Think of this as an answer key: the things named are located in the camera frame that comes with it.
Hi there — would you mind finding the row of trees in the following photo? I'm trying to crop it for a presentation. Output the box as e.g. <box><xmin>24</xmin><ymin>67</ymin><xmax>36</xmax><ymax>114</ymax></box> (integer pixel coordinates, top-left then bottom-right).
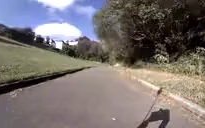
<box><xmin>0</xmin><ymin>23</ymin><xmax>108</xmax><ymax>64</ymax></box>

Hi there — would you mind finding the grey asphalt path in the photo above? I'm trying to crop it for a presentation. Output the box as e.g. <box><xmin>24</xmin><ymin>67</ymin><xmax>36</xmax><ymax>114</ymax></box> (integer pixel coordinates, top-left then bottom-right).
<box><xmin>0</xmin><ymin>64</ymin><xmax>205</xmax><ymax>128</ymax></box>

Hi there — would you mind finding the dark wood of trees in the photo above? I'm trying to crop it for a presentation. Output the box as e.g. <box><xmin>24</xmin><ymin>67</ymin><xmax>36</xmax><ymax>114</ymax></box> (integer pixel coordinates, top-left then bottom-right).
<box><xmin>93</xmin><ymin>0</ymin><xmax>205</xmax><ymax>76</ymax></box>

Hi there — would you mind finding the grass slope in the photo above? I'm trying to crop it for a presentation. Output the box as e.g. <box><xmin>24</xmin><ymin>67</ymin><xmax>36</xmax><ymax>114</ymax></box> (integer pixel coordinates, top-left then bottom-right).
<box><xmin>0</xmin><ymin>34</ymin><xmax>102</xmax><ymax>88</ymax></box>

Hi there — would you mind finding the grass verge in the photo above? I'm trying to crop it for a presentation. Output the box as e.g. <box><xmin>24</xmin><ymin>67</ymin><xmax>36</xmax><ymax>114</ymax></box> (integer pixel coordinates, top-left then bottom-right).
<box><xmin>118</xmin><ymin>62</ymin><xmax>205</xmax><ymax>113</ymax></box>

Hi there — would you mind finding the pale concrete kerb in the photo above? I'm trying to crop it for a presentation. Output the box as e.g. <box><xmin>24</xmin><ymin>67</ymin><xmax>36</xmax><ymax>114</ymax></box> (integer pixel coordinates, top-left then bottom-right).
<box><xmin>122</xmin><ymin>70</ymin><xmax>205</xmax><ymax>125</ymax></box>

